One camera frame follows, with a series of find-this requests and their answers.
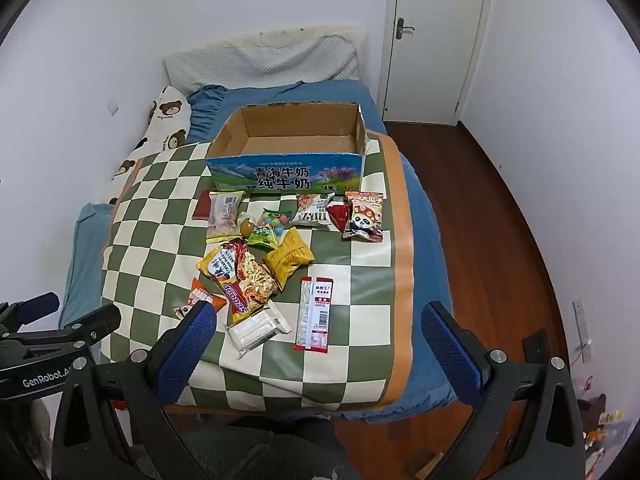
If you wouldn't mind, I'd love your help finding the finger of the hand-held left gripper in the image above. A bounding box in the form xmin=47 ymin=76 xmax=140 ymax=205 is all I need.
xmin=0 ymin=292 xmax=61 ymax=332
xmin=59 ymin=302 xmax=123 ymax=347

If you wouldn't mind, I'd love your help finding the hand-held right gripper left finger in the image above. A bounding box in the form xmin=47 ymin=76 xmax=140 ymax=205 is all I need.
xmin=51 ymin=301 xmax=217 ymax=480

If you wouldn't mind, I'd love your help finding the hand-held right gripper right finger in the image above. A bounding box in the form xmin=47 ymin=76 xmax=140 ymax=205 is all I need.
xmin=420 ymin=301 xmax=587 ymax=480

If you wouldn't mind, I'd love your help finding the small orange snack packet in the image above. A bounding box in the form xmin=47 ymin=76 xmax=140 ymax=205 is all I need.
xmin=172 ymin=277 xmax=227 ymax=321

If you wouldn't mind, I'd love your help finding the clear packet of white wafers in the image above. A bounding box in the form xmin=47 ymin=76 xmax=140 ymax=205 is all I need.
xmin=222 ymin=301 xmax=292 ymax=358

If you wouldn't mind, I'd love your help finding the yellow noodle print packet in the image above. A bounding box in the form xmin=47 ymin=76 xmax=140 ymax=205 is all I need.
xmin=196 ymin=240 xmax=279 ymax=325

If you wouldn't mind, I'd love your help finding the yellow snack packet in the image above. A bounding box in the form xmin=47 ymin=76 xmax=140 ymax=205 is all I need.
xmin=262 ymin=227 xmax=316 ymax=292

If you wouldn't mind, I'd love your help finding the pink bread packet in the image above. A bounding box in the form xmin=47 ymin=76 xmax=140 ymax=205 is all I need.
xmin=206 ymin=190 xmax=246 ymax=245

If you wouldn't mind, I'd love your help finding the long red white packet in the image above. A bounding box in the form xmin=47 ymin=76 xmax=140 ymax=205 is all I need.
xmin=293 ymin=276 xmax=335 ymax=353

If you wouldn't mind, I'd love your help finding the green bag of colourful candy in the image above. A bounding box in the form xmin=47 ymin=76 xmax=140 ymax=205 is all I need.
xmin=247 ymin=207 xmax=292 ymax=251

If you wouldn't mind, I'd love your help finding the dark red snack packet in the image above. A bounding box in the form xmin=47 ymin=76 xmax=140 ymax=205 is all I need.
xmin=191 ymin=189 xmax=213 ymax=221

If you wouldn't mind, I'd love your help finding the orange panda print packet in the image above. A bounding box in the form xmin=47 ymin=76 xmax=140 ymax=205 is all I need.
xmin=342 ymin=190 xmax=387 ymax=243

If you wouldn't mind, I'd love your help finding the grey pizza print packet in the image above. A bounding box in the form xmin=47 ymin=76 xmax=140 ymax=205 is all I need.
xmin=289 ymin=193 xmax=336 ymax=231

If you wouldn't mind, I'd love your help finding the red triangular snack packet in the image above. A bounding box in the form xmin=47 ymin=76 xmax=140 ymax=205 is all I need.
xmin=326 ymin=199 xmax=353 ymax=233

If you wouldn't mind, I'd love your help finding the printed cardboard box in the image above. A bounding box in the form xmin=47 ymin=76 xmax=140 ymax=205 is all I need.
xmin=206 ymin=101 xmax=368 ymax=196

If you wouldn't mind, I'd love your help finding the blue bedsheet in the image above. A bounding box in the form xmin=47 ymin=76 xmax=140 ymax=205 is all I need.
xmin=59 ymin=80 xmax=458 ymax=411

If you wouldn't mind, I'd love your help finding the green white checkered blanket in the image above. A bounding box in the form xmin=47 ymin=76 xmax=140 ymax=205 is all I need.
xmin=100 ymin=132 xmax=416 ymax=411

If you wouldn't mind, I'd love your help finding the white power strip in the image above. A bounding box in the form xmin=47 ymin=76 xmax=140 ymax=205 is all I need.
xmin=575 ymin=320 xmax=594 ymax=361

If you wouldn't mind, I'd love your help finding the colourful floor clutter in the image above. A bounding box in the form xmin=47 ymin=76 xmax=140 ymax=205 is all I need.
xmin=575 ymin=375 xmax=631 ymax=461

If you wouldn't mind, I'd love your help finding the teddy bear print pillow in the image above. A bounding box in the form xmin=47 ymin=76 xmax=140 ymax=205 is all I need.
xmin=102 ymin=85 xmax=193 ymax=206

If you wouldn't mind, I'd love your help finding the grey pillow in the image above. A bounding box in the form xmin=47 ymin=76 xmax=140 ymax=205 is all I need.
xmin=164 ymin=34 xmax=362 ymax=97

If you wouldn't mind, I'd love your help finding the white door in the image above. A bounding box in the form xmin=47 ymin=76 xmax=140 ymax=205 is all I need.
xmin=385 ymin=0 xmax=493 ymax=123

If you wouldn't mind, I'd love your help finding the white fluffy cushion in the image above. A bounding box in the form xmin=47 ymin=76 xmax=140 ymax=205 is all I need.
xmin=177 ymin=25 xmax=368 ymax=56

